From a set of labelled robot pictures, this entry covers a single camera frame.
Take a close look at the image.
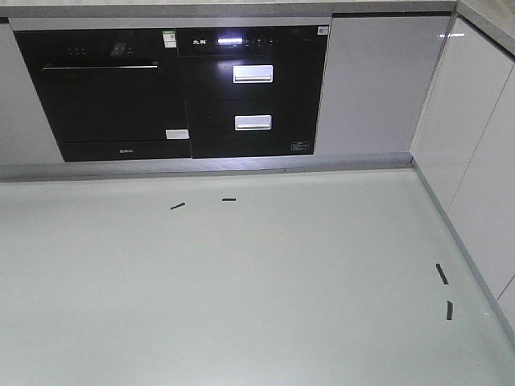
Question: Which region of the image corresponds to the black two-drawer disinfection cabinet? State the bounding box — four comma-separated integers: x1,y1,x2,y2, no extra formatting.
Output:
176,25,329,158

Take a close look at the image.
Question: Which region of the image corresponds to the grey cabinet door panel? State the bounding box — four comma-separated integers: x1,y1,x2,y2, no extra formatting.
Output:
315,15,450,155

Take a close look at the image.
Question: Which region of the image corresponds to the black tape strip right upper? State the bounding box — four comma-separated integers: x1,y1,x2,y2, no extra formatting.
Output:
435,263,449,285

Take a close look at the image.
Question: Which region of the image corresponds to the white side cabinet panel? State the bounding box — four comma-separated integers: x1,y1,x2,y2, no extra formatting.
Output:
411,17,514,320

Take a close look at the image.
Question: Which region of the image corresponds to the lower silver drawer handle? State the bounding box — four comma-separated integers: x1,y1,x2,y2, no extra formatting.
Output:
234,115,272,131

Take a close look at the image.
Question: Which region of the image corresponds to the silver drawer handle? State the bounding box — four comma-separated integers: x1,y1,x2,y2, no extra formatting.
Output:
234,115,272,131
233,64,274,84

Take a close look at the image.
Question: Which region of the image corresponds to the upper silver drawer handle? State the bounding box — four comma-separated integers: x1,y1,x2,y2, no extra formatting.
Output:
233,64,274,84

